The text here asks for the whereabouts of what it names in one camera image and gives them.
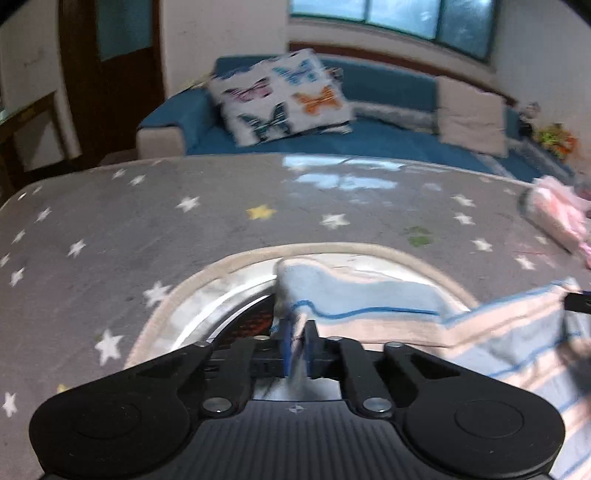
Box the beige plain pillow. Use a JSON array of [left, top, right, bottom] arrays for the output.
[[436, 76, 508, 158]]

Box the dark wooden door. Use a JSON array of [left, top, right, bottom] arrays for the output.
[[57, 1, 165, 166]]

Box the blue striped knit garment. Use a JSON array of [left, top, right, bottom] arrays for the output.
[[276, 257, 590, 479]]

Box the grey star tablecloth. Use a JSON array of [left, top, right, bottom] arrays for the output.
[[1, 154, 590, 479]]

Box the blue sofa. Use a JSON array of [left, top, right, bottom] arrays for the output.
[[136, 58, 575, 185]]

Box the butterfly print pillow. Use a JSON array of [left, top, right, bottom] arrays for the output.
[[207, 49, 355, 147]]

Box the green framed window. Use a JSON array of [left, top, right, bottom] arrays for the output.
[[290, 0, 498, 62]]

